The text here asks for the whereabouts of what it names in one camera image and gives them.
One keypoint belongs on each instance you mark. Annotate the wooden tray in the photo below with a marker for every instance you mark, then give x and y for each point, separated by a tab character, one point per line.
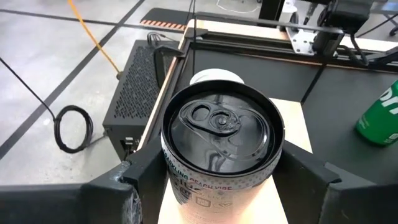
295	124

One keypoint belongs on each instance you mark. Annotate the red Coca-Cola Star Wars can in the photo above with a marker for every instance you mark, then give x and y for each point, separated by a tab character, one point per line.
216	74

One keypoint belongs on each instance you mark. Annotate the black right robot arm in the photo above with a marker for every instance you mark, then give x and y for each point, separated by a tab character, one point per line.
348	15

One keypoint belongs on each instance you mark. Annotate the black mat with orange stripes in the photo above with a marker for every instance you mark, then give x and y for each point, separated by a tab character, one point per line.
164	15

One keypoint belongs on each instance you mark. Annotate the black perforated computer case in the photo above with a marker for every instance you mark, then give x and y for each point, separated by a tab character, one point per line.
136	84

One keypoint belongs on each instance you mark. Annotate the tall silver Celsius can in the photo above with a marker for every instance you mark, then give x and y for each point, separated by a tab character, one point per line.
217	140

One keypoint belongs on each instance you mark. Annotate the green Sprite can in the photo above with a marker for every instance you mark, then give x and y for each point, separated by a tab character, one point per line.
379	118

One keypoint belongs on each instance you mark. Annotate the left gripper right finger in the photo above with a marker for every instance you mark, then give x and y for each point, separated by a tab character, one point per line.
304	186

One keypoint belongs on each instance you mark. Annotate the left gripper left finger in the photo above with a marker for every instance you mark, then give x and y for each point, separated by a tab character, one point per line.
149	174

